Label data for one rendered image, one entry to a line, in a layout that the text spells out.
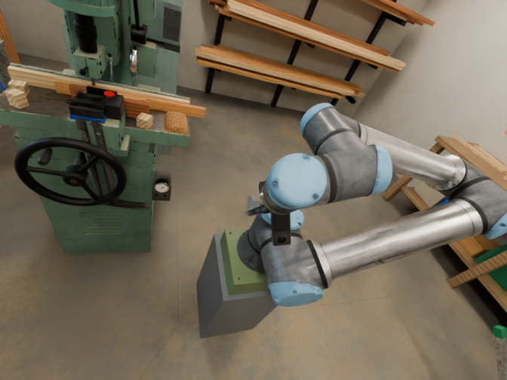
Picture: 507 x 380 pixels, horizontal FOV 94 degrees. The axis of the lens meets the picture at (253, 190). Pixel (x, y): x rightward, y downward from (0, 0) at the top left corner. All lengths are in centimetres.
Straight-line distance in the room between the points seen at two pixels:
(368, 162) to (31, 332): 153
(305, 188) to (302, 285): 38
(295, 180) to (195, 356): 124
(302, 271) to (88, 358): 111
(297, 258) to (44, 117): 92
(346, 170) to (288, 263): 38
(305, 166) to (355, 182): 9
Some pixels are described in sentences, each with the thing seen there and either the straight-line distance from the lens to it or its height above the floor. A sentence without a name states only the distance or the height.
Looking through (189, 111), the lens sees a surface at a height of 92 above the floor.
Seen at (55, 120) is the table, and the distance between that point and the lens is 105.
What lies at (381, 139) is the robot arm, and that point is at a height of 126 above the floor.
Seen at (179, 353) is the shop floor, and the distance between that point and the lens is 149.
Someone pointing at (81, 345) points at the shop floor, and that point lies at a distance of 153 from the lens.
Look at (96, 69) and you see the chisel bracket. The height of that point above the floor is 103.
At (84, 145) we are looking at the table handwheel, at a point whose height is 95.
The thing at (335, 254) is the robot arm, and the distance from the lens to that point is 74.
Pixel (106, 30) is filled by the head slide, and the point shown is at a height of 112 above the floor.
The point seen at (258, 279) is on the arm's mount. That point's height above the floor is 65.
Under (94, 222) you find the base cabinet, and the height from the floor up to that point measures 32.
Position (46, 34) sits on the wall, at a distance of 364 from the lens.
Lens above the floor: 146
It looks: 42 degrees down
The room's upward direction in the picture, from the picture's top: 24 degrees clockwise
